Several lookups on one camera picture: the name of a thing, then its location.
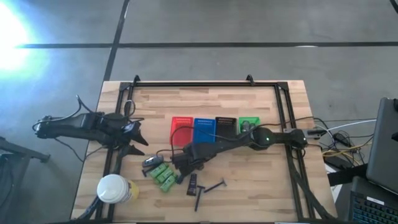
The black plastic basket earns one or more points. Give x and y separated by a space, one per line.
226 126

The green battery pack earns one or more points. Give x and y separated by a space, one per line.
158 170

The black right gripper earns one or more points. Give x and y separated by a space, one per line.
191 157

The black backlit keyboard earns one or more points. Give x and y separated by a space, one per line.
373 208

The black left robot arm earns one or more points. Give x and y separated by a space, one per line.
90 124

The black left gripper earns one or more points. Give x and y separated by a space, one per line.
129 130

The grey tube with black cap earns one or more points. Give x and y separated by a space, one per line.
246 126

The black power adapter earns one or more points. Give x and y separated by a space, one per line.
341 137

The red plastic basket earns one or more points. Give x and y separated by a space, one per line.
181 132

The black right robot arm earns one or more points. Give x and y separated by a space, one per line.
280 138

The green travel tube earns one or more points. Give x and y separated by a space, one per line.
168 184
164 175

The grey laptop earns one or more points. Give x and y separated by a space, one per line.
384 146

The grey computer mouse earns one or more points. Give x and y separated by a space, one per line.
152 160

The black metal stand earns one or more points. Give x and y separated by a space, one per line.
21 152

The white-lidded yellow canister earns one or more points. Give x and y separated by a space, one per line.
113 188

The green plastic basket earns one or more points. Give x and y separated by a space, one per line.
255 122

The black shave cream tube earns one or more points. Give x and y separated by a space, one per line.
192 185

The black aluminium table frame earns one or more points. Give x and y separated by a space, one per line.
202 84

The blue plastic basket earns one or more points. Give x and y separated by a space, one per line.
203 130

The dark blue disposable razor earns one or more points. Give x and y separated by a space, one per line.
198 200
145 171
214 186

